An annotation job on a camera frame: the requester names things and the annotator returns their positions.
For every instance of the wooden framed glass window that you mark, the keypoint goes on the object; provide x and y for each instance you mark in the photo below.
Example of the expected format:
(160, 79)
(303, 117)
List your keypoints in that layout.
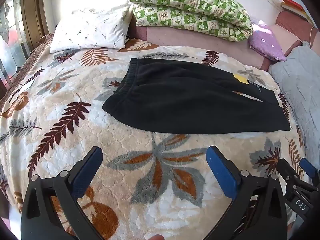
(10, 42)

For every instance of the purple flowered pillow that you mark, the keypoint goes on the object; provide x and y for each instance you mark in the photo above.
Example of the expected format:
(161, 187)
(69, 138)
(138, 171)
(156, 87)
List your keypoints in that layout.
(265, 42)

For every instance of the grey crinkled quilt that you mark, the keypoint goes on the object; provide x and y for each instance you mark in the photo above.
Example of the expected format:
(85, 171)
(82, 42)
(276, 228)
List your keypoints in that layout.
(300, 85)

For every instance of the green checked folded quilt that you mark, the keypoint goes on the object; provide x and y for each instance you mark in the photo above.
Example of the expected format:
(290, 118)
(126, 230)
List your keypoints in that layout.
(190, 7)

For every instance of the leaf print fleece blanket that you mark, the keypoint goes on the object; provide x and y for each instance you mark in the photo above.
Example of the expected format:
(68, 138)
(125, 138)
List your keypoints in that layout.
(75, 130)

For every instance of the black pants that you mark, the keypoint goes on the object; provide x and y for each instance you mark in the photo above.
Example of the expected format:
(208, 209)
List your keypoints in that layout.
(175, 100)

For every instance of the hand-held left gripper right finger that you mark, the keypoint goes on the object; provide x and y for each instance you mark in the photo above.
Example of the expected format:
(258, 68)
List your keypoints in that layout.
(222, 176)

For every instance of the person's left hand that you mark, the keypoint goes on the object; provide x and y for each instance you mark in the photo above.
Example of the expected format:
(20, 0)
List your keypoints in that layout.
(157, 237)

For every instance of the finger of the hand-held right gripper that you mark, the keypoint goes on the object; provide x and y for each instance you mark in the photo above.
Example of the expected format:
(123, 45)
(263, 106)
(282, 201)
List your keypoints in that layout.
(287, 172)
(308, 168)

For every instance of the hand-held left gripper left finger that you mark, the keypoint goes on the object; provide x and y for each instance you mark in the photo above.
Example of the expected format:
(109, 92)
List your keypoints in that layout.
(85, 173)

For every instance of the red book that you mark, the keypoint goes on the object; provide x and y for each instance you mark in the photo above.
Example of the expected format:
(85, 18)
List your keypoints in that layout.
(291, 2)

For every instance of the white leaf print pillow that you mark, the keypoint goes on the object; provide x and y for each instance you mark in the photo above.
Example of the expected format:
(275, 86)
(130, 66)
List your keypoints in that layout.
(92, 30)

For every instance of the pink bed sheet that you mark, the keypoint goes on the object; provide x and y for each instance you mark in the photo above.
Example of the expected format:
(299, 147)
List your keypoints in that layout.
(187, 37)

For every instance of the pink padded headboard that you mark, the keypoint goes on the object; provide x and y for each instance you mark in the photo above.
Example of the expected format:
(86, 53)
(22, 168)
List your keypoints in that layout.
(295, 23)

